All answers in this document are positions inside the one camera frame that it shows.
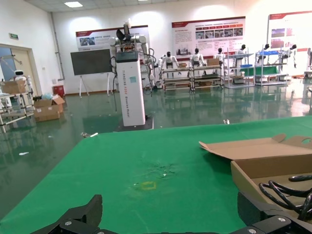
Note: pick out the white pipe rack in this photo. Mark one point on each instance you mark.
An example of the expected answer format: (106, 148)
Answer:
(24, 107)

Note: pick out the blue plastic bin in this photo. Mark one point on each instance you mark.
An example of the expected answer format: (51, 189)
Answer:
(245, 65)
(265, 52)

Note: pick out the green table cloth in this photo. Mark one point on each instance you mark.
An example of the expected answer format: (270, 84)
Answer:
(122, 158)

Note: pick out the closed cardboard shipping box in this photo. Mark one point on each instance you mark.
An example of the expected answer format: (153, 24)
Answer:
(47, 115)

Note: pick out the white wall pipe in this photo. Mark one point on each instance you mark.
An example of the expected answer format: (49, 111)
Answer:
(55, 36)

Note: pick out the open brown cardboard box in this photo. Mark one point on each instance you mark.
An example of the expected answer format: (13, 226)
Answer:
(268, 165)

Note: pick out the small white humanoid robot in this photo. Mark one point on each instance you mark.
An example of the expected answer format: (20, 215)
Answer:
(19, 76)

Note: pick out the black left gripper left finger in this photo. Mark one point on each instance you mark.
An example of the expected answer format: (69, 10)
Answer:
(93, 212)

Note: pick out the beige door with frame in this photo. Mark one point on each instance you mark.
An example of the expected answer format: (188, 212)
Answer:
(24, 63)

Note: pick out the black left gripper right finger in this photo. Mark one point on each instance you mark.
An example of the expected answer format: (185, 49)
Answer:
(248, 212)

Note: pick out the open cardboard box with flaps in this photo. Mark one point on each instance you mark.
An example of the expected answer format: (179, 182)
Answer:
(50, 104)

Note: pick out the black screen on stand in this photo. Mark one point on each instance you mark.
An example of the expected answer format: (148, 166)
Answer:
(90, 62)

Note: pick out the green exit sign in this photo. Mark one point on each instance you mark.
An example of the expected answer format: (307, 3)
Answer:
(13, 36)

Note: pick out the red white wall poster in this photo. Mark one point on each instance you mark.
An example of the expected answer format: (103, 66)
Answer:
(290, 29)
(97, 39)
(207, 31)

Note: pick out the metal workbench rack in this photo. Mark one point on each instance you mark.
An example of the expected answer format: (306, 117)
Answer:
(176, 73)
(207, 70)
(270, 70)
(239, 73)

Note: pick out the cardboard box on rack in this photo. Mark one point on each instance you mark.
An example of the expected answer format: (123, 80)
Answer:
(13, 87)

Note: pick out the white black humanoid robot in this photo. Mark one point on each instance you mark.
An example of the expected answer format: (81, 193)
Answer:
(293, 50)
(265, 48)
(241, 51)
(220, 56)
(197, 58)
(168, 61)

